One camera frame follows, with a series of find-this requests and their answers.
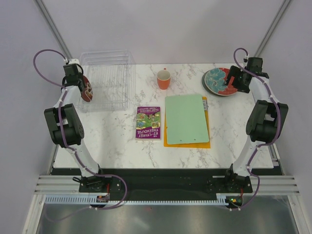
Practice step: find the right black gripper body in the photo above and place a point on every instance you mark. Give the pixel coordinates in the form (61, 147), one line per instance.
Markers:
(237, 83)

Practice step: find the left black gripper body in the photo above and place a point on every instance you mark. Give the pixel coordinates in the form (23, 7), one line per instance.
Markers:
(81, 76)

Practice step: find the small dark red plate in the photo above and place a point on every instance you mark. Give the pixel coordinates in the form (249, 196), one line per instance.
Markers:
(87, 92)

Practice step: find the red and teal floral plate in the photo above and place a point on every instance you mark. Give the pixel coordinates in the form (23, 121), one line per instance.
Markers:
(215, 81)

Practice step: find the grey-green plate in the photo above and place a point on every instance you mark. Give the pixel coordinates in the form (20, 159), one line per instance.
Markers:
(206, 88)

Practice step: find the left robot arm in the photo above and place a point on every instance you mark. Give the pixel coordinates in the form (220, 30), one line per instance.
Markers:
(66, 129)

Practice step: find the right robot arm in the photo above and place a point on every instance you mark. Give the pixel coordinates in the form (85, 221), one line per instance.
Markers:
(264, 125)

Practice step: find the mint green cutting board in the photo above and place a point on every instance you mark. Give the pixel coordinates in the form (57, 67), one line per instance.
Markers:
(185, 119)

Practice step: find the orange folder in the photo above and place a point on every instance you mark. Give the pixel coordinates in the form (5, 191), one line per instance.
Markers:
(203, 145)

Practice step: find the orange mug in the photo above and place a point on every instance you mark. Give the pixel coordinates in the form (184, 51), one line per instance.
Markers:
(163, 79)

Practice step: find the purple treehouse book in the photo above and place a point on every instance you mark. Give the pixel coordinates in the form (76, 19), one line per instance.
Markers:
(148, 123)

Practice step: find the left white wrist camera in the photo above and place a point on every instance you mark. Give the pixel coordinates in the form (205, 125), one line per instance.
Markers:
(72, 61)

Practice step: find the clear wire dish rack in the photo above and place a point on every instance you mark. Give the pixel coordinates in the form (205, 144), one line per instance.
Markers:
(112, 77)

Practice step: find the white cable duct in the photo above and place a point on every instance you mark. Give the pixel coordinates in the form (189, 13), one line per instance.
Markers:
(215, 199)

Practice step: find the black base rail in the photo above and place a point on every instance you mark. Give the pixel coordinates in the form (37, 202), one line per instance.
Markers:
(166, 183)

